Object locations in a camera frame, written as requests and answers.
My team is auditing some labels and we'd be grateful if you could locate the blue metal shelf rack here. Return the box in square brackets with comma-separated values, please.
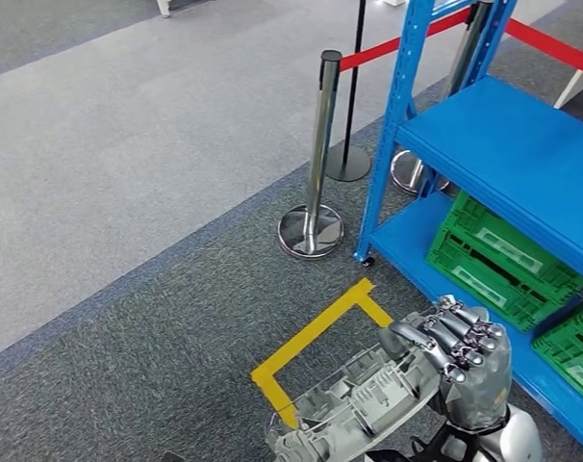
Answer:
[354, 0, 583, 457]

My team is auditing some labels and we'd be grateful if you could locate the black pole stand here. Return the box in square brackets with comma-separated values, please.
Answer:
[325, 0, 372, 183]

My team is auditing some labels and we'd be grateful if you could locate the grey plastic wheel cover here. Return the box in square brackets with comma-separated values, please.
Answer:
[264, 304, 491, 462]

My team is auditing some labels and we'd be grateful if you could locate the chrome barrier stanchion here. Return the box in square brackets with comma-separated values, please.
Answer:
[278, 49, 345, 260]
[390, 0, 495, 195]

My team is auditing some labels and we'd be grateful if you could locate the green plastic crate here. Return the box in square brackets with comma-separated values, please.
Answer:
[426, 191, 583, 333]
[532, 297, 583, 413]

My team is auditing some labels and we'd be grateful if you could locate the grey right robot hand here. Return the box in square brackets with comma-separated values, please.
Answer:
[378, 294, 514, 431]

